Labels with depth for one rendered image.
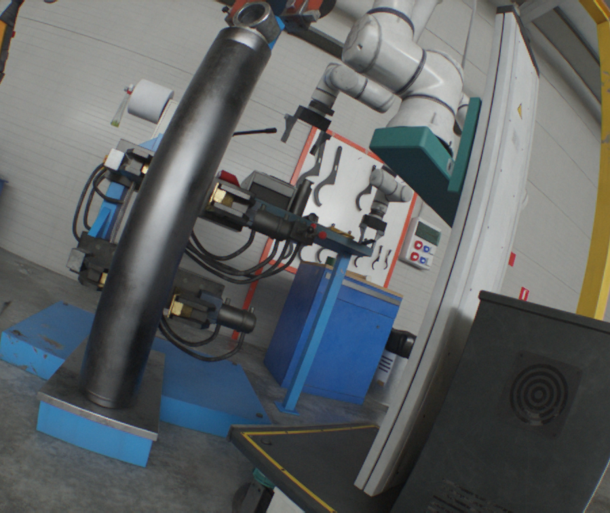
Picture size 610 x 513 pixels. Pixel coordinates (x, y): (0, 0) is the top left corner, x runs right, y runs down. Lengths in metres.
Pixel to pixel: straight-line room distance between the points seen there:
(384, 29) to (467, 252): 0.57
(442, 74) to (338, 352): 2.18
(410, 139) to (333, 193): 3.07
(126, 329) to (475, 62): 5.67
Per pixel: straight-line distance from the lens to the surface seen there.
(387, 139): 0.89
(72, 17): 4.55
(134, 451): 1.25
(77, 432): 1.26
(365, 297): 2.74
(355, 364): 2.84
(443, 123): 0.92
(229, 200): 1.48
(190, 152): 1.13
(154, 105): 2.54
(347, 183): 3.97
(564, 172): 7.28
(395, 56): 0.94
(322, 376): 2.76
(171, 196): 1.10
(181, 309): 1.46
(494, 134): 0.98
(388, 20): 1.00
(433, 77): 0.98
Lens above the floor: 0.74
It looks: 5 degrees up
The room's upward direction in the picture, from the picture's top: 20 degrees clockwise
